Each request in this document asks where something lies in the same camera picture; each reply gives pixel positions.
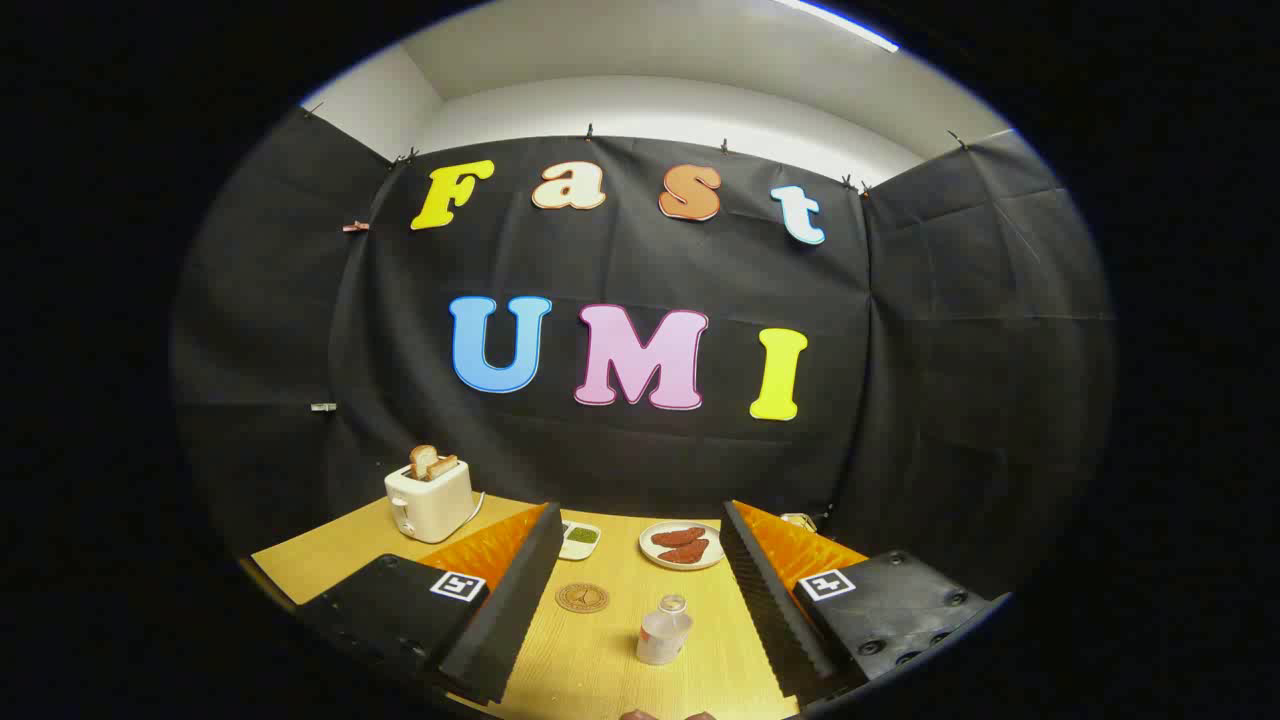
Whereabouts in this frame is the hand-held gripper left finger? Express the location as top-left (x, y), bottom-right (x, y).
top-left (295, 502), bottom-right (566, 706)

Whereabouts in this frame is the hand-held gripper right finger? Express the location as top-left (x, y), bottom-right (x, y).
top-left (720, 500), bottom-right (1011, 706)

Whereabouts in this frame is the clear glass juice bottle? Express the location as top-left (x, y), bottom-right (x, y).
top-left (637, 593), bottom-right (694, 667)

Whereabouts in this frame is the white divided dish of beans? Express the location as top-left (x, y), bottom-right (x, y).
top-left (558, 520), bottom-right (603, 561)

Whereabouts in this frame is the wooden table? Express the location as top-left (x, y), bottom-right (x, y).
top-left (250, 495), bottom-right (831, 720)

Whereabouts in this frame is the white toaster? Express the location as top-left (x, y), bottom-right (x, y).
top-left (384, 458), bottom-right (475, 544)

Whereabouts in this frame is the white round plate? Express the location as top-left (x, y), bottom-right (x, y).
top-left (639, 521), bottom-right (725, 571)

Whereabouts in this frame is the black backdrop cloth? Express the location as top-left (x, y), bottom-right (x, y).
top-left (170, 105), bottom-right (1116, 601)

